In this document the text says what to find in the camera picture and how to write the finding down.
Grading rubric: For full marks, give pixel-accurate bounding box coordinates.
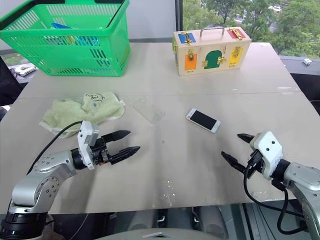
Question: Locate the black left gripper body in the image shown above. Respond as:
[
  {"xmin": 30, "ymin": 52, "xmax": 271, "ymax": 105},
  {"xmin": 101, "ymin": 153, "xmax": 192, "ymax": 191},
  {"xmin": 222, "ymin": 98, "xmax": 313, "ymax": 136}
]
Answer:
[{"xmin": 89, "ymin": 137, "xmax": 113, "ymax": 168}]

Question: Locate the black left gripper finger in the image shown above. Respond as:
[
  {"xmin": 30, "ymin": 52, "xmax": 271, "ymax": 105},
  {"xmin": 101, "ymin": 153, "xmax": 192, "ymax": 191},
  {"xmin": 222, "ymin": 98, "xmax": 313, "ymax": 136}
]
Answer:
[
  {"xmin": 100, "ymin": 129, "xmax": 132, "ymax": 143},
  {"xmin": 109, "ymin": 146, "xmax": 141, "ymax": 165}
]

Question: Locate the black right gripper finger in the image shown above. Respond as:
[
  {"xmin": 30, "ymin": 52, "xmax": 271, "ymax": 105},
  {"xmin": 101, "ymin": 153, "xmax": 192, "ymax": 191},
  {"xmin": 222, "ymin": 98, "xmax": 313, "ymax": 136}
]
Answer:
[
  {"xmin": 236, "ymin": 133, "xmax": 256, "ymax": 145},
  {"xmin": 220, "ymin": 151, "xmax": 249, "ymax": 173}
]

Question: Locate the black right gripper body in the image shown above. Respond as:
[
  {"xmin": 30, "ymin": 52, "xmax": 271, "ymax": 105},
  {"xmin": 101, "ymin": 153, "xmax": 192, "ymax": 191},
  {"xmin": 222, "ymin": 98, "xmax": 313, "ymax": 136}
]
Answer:
[{"xmin": 245, "ymin": 149, "xmax": 265, "ymax": 175}]

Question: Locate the clear phone case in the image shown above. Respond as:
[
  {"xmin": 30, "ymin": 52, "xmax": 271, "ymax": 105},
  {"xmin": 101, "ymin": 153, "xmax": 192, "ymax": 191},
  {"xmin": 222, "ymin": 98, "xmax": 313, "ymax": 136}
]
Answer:
[{"xmin": 131, "ymin": 96, "xmax": 166, "ymax": 125}]

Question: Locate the white smartphone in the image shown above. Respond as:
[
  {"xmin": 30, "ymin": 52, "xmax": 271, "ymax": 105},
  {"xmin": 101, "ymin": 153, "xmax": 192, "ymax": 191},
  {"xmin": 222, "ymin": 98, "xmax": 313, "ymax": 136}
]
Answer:
[{"xmin": 185, "ymin": 107, "xmax": 221, "ymax": 134}]

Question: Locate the light green towel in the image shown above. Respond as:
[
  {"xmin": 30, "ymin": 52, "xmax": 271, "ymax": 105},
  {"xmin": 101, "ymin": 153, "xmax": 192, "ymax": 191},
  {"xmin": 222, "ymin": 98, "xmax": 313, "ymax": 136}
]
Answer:
[{"xmin": 39, "ymin": 91, "xmax": 126, "ymax": 139}]

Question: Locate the grey robot torso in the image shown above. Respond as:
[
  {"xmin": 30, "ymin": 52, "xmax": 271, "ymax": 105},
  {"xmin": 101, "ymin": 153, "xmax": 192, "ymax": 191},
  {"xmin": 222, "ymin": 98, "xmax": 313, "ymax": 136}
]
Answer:
[{"xmin": 93, "ymin": 225, "xmax": 227, "ymax": 240}]

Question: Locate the wooden lock puzzle box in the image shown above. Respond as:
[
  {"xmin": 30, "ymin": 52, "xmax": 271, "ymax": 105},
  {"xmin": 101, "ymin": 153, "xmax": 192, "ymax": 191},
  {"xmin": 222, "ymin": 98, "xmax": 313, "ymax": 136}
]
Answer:
[{"xmin": 171, "ymin": 26, "xmax": 252, "ymax": 77}]

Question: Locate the green plastic shopping basket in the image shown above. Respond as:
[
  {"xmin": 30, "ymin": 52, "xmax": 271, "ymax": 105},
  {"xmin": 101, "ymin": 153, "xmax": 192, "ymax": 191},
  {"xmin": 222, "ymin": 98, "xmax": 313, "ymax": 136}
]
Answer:
[{"xmin": 0, "ymin": 0, "xmax": 132, "ymax": 77}]

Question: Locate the white device on side desk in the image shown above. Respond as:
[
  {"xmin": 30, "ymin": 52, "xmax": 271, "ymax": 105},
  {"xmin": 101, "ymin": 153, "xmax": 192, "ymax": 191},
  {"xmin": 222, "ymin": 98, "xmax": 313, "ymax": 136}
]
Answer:
[{"xmin": 11, "ymin": 63, "xmax": 36, "ymax": 78}]

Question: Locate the black office chair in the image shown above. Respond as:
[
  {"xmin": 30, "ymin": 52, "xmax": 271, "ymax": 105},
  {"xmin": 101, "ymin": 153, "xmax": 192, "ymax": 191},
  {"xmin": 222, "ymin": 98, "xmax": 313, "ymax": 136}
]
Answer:
[{"xmin": 0, "ymin": 55, "xmax": 29, "ymax": 108}]

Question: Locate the blue packet in basket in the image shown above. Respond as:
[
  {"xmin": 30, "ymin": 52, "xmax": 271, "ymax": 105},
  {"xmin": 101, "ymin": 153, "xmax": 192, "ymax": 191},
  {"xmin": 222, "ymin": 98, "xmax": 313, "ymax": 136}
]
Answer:
[{"xmin": 51, "ymin": 22, "xmax": 74, "ymax": 31}]

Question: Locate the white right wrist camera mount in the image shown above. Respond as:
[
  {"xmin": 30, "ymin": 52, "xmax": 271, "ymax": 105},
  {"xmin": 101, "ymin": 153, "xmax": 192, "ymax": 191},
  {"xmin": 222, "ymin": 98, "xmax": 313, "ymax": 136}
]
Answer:
[{"xmin": 249, "ymin": 130, "xmax": 284, "ymax": 181}]

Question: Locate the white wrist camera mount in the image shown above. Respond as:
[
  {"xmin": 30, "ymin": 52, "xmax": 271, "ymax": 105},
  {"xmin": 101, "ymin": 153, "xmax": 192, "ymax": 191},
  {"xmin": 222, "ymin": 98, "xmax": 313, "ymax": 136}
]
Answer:
[
  {"xmin": 249, "ymin": 130, "xmax": 284, "ymax": 181},
  {"xmin": 76, "ymin": 120, "xmax": 101, "ymax": 171}
]

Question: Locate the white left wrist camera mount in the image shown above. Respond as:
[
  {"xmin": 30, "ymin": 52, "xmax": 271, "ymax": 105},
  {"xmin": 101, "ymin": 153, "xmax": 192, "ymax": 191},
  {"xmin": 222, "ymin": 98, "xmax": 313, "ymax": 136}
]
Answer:
[{"xmin": 76, "ymin": 120, "xmax": 101, "ymax": 171}]

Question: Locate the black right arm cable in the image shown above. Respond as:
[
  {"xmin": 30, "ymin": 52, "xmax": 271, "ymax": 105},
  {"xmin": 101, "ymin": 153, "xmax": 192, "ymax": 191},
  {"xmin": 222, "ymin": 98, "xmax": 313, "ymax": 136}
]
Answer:
[{"xmin": 243, "ymin": 149, "xmax": 307, "ymax": 235}]

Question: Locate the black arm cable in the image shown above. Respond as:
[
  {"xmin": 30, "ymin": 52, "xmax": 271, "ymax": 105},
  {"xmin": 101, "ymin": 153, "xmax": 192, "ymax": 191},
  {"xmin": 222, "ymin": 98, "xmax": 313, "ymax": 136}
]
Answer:
[
  {"xmin": 243, "ymin": 149, "xmax": 307, "ymax": 235},
  {"xmin": 26, "ymin": 120, "xmax": 84, "ymax": 176}
]

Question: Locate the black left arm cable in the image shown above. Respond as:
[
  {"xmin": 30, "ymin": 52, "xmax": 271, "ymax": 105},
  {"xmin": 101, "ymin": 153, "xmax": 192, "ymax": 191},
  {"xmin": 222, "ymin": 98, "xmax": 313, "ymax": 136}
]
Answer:
[{"xmin": 26, "ymin": 120, "xmax": 84, "ymax": 176}]

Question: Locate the dark window frame post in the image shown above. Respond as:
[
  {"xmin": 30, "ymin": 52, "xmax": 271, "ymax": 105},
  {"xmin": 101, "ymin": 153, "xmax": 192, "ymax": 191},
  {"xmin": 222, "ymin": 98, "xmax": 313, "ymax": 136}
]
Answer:
[{"xmin": 174, "ymin": 0, "xmax": 184, "ymax": 39}]

